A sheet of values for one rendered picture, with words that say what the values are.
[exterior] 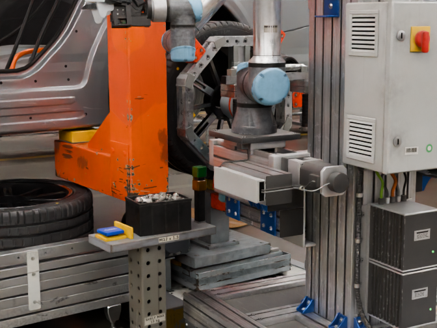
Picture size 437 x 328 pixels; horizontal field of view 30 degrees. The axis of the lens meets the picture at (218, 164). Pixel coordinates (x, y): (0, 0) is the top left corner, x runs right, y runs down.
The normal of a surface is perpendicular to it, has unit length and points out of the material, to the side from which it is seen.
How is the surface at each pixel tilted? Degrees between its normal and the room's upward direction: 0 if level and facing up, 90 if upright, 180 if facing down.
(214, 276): 90
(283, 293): 0
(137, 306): 90
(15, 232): 90
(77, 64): 90
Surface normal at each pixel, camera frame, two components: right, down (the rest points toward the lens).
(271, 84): 0.24, 0.30
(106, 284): 0.58, 0.14
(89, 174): -0.82, 0.11
